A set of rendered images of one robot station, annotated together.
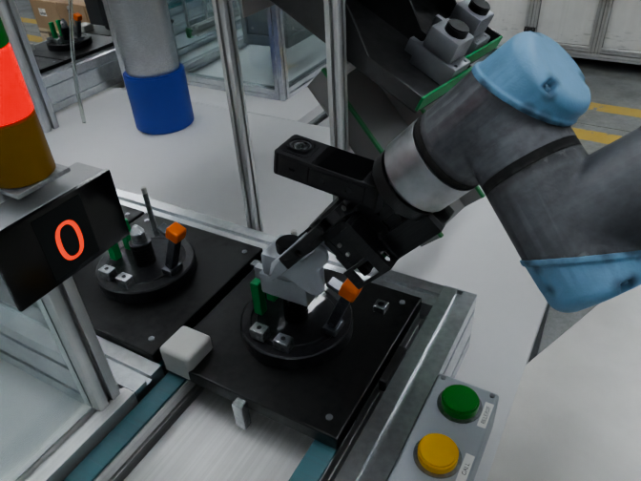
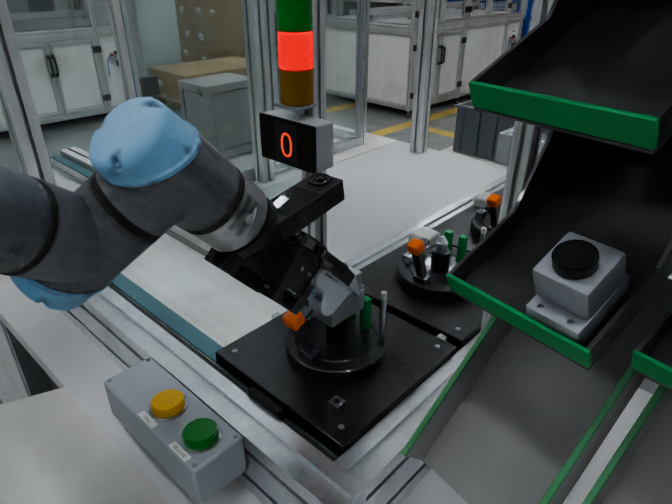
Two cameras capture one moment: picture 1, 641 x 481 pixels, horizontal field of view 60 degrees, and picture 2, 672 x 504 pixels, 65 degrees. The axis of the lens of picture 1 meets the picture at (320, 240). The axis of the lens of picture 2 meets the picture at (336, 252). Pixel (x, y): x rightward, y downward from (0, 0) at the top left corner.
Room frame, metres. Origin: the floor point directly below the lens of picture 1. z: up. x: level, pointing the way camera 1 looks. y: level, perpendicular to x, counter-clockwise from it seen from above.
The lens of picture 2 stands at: (0.61, -0.53, 1.44)
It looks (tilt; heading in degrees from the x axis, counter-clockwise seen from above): 29 degrees down; 101
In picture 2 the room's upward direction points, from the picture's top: straight up
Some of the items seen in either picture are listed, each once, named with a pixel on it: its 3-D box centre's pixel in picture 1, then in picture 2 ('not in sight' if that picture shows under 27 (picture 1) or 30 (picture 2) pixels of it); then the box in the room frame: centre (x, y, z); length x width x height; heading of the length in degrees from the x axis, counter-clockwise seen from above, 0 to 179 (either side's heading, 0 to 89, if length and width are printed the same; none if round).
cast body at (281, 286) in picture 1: (283, 263); (341, 286); (0.51, 0.04, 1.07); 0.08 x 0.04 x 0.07; 59
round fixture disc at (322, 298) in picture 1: (297, 321); (336, 343); (0.50, 0.04, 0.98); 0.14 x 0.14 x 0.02
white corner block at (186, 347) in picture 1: (187, 352); not in sight; (0.47, 0.17, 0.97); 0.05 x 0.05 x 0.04; 58
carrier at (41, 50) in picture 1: (66, 31); not in sight; (1.86, 0.77, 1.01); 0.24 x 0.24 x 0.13; 58
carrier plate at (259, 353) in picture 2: (298, 332); (336, 354); (0.50, 0.04, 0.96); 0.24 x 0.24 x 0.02; 58
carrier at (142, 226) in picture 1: (141, 248); (440, 256); (0.63, 0.25, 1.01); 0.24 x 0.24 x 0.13; 58
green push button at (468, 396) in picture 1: (459, 404); (201, 435); (0.38, -0.14, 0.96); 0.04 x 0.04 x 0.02
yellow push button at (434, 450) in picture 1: (437, 455); (168, 405); (0.32, -0.10, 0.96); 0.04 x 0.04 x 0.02
